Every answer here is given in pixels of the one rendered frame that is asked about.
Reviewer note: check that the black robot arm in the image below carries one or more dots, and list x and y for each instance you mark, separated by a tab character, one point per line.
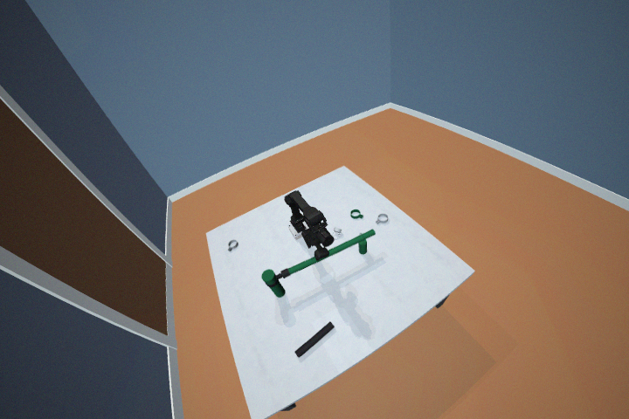
311	215

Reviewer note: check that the green post with round cap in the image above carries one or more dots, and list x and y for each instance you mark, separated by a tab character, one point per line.
269	277

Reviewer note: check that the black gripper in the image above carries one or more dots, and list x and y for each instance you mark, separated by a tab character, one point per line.
313	241

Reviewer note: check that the long green pipe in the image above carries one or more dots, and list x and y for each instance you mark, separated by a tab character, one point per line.
339	248

